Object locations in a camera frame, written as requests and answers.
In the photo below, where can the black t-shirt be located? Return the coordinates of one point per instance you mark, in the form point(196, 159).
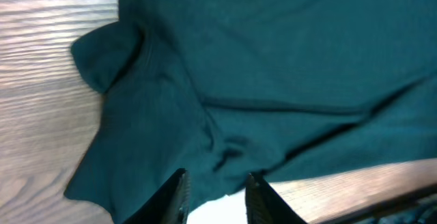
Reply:
point(291, 89)

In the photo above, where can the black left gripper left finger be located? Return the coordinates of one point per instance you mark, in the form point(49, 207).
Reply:
point(168, 205)

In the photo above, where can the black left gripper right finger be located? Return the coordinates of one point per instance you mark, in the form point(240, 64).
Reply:
point(265, 206)

